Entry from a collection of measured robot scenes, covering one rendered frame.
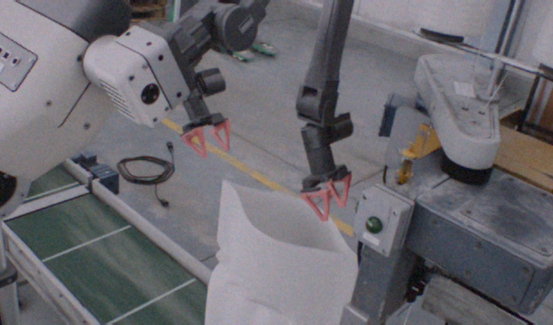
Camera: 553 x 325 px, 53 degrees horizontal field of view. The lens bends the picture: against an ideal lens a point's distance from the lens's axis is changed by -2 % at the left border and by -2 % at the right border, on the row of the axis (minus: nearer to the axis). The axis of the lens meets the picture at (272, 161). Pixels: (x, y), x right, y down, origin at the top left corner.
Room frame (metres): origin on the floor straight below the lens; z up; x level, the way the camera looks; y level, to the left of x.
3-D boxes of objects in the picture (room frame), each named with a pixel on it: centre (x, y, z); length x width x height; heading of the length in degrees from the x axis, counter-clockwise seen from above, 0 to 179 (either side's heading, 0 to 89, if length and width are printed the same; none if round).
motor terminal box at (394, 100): (1.30, -0.29, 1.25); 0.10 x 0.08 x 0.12; 166
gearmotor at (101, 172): (2.30, 0.87, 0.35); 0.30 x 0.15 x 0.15; 51
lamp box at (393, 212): (0.77, -0.19, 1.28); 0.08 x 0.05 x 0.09; 51
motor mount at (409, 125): (1.17, -0.39, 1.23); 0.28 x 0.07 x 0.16; 51
